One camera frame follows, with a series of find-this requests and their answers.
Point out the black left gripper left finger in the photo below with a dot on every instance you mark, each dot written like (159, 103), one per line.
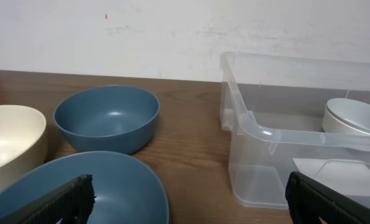
(70, 203)

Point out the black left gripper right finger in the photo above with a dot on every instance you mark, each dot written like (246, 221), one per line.
(311, 202)

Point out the small light blue bowl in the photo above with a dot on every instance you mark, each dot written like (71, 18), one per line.
(352, 112)

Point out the white label in container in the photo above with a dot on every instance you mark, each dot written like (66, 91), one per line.
(347, 177)

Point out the clear plastic storage container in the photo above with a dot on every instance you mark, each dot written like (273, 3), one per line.
(274, 108)

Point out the small cream bowl in container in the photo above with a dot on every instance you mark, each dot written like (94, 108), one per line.
(332, 124)

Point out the near dark blue bowl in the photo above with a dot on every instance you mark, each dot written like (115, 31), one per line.
(126, 189)

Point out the dark blue bowl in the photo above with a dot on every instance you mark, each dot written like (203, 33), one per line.
(118, 118)
(126, 189)

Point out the large cream bowl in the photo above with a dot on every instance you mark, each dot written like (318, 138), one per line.
(23, 142)

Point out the far dark blue bowl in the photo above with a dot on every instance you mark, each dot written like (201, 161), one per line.
(118, 118)

